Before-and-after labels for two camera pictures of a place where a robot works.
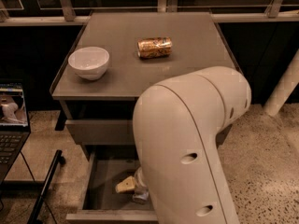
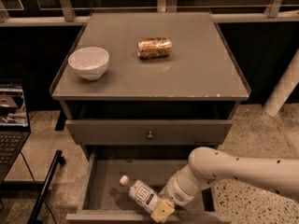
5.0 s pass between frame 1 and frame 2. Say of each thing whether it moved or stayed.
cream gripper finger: moved
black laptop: stayed
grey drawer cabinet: stayed
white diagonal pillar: stayed
